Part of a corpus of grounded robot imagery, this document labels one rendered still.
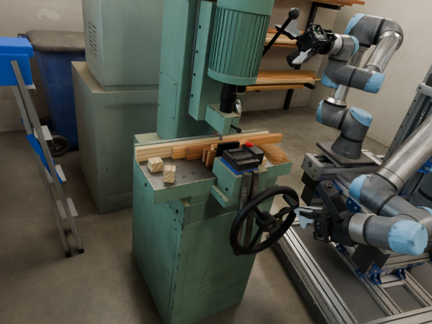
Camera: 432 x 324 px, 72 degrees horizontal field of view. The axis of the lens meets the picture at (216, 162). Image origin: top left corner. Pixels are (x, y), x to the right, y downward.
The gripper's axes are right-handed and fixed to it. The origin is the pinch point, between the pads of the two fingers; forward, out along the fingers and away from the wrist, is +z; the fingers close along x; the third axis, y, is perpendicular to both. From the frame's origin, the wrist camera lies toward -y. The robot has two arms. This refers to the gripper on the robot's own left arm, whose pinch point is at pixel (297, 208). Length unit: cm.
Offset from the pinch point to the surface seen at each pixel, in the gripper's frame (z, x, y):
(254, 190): 11.3, -8.0, -6.1
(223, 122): 23.6, -9.8, -30.4
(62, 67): 184, -46, -91
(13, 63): 69, -73, -61
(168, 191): 21.6, -34.2, -9.2
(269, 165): 21.4, 8.4, -12.4
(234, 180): 10.5, -16.1, -10.8
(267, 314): 56, 27, 71
